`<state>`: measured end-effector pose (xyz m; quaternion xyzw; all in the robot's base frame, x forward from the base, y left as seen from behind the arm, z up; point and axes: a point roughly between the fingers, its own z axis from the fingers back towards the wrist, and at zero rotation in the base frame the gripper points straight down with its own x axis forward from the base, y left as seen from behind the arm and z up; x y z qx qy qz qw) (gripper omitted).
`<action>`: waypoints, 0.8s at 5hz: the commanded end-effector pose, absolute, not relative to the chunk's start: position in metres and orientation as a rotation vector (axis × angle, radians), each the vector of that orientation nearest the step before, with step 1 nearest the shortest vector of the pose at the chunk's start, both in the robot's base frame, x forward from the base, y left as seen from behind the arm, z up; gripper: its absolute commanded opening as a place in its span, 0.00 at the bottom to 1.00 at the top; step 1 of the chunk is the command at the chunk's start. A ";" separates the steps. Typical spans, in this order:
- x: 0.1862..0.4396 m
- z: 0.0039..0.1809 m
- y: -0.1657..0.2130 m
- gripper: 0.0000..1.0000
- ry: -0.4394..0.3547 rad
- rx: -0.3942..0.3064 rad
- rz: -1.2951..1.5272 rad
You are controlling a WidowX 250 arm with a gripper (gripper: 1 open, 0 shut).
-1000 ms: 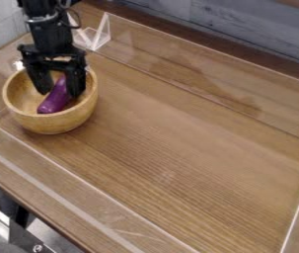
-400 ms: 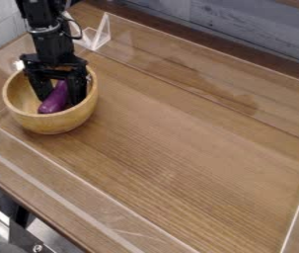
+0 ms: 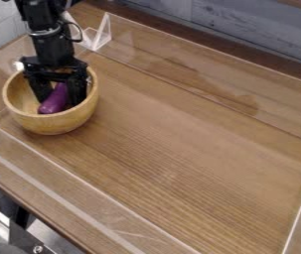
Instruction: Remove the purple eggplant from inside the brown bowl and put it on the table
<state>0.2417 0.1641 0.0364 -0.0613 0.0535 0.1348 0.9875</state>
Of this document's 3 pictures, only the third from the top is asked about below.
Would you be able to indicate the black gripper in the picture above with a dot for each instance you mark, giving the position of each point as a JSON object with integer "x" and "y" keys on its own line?
{"x": 55, "y": 62}

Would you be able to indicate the purple toy eggplant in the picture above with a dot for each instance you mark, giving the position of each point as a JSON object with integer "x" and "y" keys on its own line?
{"x": 57, "y": 101}

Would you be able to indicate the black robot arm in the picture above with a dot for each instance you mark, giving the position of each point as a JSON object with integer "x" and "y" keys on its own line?
{"x": 45, "y": 15}

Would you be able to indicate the brown wooden bowl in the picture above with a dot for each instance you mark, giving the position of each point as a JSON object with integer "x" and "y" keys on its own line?
{"x": 23, "y": 105}

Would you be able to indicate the clear acrylic corner bracket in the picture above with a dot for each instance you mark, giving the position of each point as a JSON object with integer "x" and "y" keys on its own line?
{"x": 93, "y": 38}

